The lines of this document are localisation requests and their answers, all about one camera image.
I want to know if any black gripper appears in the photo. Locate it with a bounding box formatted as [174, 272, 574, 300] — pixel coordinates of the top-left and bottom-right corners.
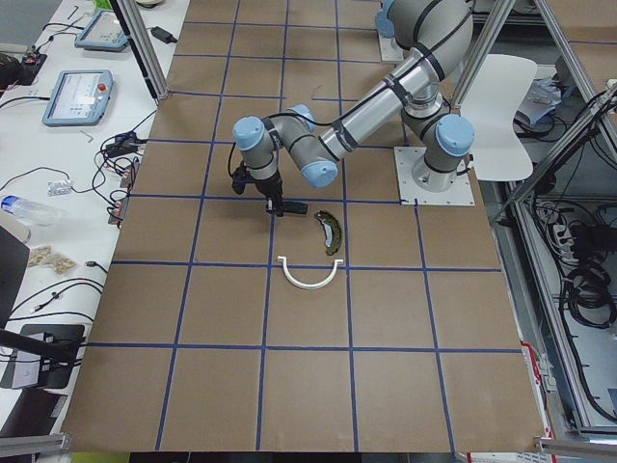
[255, 177, 284, 217]

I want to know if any white curved plastic bracket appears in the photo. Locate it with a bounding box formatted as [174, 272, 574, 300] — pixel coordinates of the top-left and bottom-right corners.
[277, 256, 344, 290]

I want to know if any black power adapter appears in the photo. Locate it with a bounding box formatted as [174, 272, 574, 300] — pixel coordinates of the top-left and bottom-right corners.
[149, 26, 177, 44]

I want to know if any clear plastic water bottle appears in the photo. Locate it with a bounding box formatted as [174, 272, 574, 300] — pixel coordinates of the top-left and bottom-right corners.
[1, 195, 63, 226]

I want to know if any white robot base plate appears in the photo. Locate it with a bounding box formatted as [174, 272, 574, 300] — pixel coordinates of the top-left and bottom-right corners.
[393, 147, 475, 206]

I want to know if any green brake shoe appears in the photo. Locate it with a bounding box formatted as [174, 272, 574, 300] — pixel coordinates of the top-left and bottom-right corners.
[314, 209, 342, 256]

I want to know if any black stand base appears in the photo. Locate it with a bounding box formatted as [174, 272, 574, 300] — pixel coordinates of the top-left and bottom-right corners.
[1, 324, 86, 390]

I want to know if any black brake pad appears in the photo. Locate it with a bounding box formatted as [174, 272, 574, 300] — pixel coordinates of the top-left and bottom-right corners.
[282, 201, 309, 215]

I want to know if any blue teach pendant near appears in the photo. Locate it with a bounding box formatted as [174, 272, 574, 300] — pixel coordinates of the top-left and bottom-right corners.
[41, 69, 114, 127]

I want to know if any bag of wooden pieces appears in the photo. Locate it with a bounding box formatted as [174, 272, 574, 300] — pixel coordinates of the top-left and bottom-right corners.
[27, 246, 77, 275]

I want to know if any blue teach pendant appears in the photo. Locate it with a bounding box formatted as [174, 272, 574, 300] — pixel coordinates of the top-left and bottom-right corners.
[74, 10, 128, 52]
[41, 69, 114, 127]

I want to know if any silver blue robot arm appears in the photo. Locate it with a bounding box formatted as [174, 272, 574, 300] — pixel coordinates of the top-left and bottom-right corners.
[229, 0, 475, 216]

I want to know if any blue teach pendant far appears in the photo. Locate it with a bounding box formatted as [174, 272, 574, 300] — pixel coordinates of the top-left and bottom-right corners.
[74, 10, 128, 52]

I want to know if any aluminium frame post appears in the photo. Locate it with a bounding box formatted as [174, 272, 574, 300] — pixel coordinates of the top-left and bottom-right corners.
[111, 0, 169, 101]

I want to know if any white chair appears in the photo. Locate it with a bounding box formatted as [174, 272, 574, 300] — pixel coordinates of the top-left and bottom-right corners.
[460, 54, 537, 181]

